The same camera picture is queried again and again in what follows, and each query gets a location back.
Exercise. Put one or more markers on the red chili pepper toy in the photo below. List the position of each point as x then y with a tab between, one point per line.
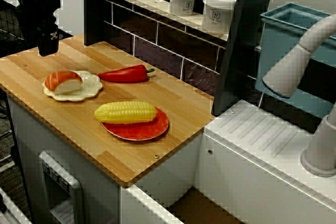
123	74

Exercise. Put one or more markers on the black upright post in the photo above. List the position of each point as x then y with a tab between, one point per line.
241	51

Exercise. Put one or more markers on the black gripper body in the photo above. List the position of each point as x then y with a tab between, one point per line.
39	6

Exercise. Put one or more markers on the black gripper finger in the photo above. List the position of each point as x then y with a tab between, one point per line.
48	41

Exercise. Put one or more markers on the salmon sushi toy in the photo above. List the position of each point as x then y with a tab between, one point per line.
63	79

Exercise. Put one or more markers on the yellow corn cob toy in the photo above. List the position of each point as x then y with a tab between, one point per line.
126	112

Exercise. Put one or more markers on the red round plate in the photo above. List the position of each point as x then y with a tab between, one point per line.
136	130

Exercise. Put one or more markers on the grey toy faucet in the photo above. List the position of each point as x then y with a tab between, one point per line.
283	77

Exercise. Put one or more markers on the white toy kitchen cabinet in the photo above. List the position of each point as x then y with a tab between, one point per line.
236	169

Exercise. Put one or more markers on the metal frame rail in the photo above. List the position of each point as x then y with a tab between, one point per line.
10	211

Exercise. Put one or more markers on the blue plastic bin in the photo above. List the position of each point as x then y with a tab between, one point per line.
278	40

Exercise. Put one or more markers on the cream scalloped plate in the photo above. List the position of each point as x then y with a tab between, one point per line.
90	87

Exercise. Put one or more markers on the tiled backsplash shelf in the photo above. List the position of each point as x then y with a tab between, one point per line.
157	43

